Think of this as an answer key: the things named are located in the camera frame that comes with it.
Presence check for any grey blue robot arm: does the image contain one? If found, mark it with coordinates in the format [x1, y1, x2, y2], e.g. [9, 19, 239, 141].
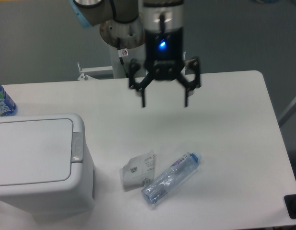
[70, 0, 201, 99]

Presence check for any white frame at right edge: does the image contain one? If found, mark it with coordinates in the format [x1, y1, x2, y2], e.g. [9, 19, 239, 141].
[278, 96, 296, 127]

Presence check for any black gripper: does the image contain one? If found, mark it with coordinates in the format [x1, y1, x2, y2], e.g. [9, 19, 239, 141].
[128, 27, 201, 108]

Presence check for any black cable on pedestal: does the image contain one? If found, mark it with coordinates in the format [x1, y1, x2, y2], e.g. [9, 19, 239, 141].
[116, 37, 130, 79]

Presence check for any black clamp at table edge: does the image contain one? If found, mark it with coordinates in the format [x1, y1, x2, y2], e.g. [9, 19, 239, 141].
[284, 194, 296, 219]

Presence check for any blue labelled water bottle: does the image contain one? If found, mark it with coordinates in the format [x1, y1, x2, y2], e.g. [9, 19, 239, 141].
[0, 84, 18, 116]

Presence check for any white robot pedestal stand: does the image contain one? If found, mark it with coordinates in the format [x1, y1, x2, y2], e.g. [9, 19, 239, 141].
[77, 44, 188, 81]

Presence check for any white plastic trash can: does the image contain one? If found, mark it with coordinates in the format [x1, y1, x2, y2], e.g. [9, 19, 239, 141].
[0, 113, 95, 215]

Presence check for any crushed clear plastic bottle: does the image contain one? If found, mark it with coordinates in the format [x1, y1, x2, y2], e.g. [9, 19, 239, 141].
[141, 152, 202, 205]

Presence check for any crumpled white paper wrapper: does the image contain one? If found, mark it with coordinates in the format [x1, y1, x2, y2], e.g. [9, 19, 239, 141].
[119, 150, 155, 191]

